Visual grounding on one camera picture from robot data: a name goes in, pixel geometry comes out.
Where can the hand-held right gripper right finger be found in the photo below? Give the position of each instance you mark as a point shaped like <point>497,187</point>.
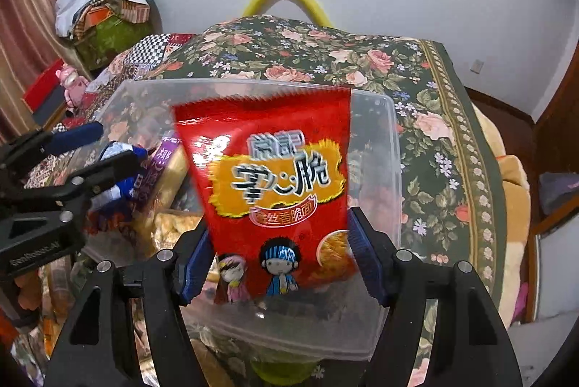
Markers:
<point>364,253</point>

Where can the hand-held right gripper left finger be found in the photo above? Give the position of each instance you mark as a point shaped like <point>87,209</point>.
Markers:
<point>193,265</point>

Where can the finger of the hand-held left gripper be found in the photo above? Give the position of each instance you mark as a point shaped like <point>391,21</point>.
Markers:
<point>77,136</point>
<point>106,171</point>

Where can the blue white snack packet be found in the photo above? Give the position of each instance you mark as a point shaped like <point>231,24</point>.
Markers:
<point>122,192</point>

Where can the clear plastic container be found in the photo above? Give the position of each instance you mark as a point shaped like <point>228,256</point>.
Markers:
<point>375,152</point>

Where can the red snack packet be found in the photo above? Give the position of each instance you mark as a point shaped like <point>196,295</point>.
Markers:
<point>276,170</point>

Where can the purple snack packet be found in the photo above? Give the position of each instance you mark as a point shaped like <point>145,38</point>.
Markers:
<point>156,170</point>

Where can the pink plush toy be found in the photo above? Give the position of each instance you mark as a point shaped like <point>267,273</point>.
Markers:
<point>71,86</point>

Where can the red box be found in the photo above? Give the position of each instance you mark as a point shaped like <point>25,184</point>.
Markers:
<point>43,86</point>

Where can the long yellow snack packet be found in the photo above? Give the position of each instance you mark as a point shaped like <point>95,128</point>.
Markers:
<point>169,188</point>

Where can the pile of snack packets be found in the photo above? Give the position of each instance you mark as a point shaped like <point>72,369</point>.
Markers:
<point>45,310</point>

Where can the green cardboard box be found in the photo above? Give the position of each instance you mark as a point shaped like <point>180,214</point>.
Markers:
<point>111,41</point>

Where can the brown curtain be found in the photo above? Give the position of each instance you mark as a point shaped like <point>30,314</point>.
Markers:
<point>27,34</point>

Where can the checkered quilt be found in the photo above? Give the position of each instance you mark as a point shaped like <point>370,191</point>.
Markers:
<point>151,50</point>

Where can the pile of clothes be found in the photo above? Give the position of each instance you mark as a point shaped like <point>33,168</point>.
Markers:
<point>95,2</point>

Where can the green round object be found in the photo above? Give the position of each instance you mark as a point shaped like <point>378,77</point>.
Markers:
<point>285,374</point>

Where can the beige bedding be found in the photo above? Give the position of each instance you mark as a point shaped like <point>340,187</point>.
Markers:
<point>513,188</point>

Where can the floral blanket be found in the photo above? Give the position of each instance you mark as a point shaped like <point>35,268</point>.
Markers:
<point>362,52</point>

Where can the purple cloth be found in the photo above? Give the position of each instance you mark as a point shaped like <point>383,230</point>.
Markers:
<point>561,192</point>

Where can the yellow foam hoop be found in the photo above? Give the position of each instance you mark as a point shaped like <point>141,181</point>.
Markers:
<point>312,2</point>

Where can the white wall outlet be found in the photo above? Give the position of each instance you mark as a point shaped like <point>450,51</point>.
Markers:
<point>476,66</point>

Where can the wooden door frame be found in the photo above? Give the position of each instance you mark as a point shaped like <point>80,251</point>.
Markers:
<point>558,111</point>

